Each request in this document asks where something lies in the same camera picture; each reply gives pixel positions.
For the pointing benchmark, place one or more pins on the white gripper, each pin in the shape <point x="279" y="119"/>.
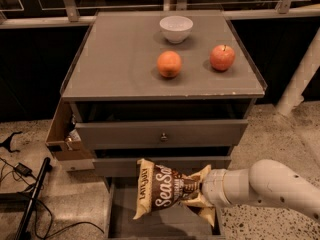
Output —
<point x="213" y="186"/>

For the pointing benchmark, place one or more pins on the brown sea salt chip bag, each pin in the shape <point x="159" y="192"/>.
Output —
<point x="160" y="187"/>

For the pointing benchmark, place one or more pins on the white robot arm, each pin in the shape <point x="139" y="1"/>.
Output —
<point x="267" y="183"/>

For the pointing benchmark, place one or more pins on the grey bottom drawer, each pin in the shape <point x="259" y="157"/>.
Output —
<point x="175" y="223"/>

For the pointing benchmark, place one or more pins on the grey drawer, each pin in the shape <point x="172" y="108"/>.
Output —
<point x="161" y="134"/>
<point x="175" y="223"/>
<point x="128" y="167"/>

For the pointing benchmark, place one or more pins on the grey top drawer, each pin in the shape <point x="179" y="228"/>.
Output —
<point x="161" y="134"/>

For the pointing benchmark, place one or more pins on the grey middle drawer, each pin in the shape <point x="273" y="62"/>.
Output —
<point x="128" y="167"/>

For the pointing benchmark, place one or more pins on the grey drawer cabinet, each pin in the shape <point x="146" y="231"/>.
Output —
<point x="115" y="79"/>

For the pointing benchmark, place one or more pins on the orange fruit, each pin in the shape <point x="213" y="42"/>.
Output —
<point x="169" y="64"/>

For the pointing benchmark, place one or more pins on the red apple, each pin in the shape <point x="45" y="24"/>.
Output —
<point x="222" y="57"/>

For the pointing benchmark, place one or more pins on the cardboard box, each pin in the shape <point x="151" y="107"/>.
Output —
<point x="64" y="142"/>

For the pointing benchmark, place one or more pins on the white ceramic bowl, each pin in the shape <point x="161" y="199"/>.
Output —
<point x="176" y="29"/>

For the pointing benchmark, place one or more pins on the black power adapter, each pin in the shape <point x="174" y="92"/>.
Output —
<point x="23" y="170"/>

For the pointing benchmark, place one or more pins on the black pole on floor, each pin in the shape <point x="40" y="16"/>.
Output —
<point x="32" y="199"/>

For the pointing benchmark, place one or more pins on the metal window railing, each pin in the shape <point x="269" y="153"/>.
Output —
<point x="18" y="14"/>

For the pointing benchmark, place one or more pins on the black bracket on floor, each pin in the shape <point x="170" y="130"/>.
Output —
<point x="7" y="142"/>

